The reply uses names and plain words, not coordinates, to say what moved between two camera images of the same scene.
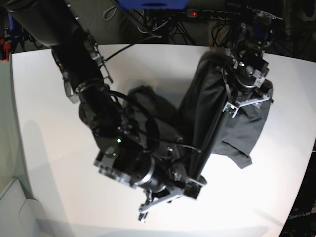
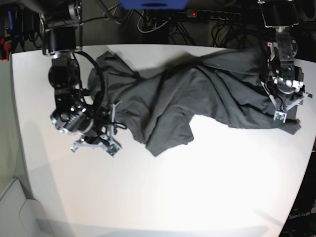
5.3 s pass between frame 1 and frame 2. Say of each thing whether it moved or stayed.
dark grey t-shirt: moved
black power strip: stayed
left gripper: moved
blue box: stayed
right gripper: moved
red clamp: stayed
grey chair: stayed
